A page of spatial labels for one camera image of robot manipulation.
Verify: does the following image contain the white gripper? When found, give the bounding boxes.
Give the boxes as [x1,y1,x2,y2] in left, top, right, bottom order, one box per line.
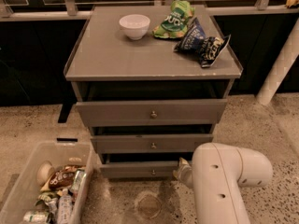
[173,158,193,189]

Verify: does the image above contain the grey bottom drawer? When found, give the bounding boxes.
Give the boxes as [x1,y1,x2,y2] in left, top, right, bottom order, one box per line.
[100,152,192,178]

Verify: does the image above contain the grey drawer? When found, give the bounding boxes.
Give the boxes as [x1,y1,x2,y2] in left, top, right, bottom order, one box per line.
[100,152,192,178]
[92,133,213,154]
[77,99,227,127]

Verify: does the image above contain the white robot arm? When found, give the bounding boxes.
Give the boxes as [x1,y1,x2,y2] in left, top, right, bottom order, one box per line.
[173,143,273,224]

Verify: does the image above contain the grey middle drawer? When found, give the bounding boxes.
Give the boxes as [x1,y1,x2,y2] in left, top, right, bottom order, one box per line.
[92,133,213,154]

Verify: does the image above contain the grey drawer cabinet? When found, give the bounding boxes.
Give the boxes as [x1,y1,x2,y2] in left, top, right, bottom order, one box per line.
[63,5,244,133]

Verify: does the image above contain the grey top drawer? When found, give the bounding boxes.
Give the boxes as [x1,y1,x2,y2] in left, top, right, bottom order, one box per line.
[77,99,227,127]

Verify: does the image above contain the round floor drain cover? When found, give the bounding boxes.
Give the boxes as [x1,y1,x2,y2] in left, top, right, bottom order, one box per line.
[135,192,162,219]

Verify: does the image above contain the green soda can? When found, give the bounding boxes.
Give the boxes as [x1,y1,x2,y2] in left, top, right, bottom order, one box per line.
[70,169,86,193]

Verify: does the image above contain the brown snack bag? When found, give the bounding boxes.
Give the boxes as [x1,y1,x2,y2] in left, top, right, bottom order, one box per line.
[41,165,84,191]

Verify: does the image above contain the clear plastic water bottle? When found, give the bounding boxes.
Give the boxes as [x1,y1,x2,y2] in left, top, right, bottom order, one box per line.
[57,189,73,224]

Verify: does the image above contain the black chip bag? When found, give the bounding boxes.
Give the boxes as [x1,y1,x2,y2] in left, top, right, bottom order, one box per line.
[198,35,231,68]

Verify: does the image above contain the blue chip bag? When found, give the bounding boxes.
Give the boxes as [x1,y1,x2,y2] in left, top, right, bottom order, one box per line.
[174,18,206,52]

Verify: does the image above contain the clear plastic storage bin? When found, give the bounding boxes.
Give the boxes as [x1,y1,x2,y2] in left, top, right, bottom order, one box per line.
[0,142,93,224]

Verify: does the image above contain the green snack packet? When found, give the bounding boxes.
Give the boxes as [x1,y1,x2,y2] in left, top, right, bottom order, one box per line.
[35,191,59,206]

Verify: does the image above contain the green chip bag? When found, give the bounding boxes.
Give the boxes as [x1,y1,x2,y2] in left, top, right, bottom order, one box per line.
[152,0,195,39]

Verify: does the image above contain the white ceramic bowl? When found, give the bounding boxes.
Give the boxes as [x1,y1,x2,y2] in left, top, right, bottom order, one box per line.
[119,14,150,40]

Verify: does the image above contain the silver can in bin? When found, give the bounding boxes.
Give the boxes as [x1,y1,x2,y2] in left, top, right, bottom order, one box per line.
[22,211,50,224]

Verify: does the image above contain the white diagonal pillar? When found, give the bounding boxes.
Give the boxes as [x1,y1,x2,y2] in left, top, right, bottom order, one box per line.
[256,19,299,105]

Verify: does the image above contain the metal window railing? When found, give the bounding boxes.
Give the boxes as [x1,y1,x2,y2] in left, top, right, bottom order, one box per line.
[0,0,299,22]

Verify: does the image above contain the yellow object on ledge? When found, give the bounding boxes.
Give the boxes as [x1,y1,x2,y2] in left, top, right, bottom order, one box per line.
[286,0,299,8]

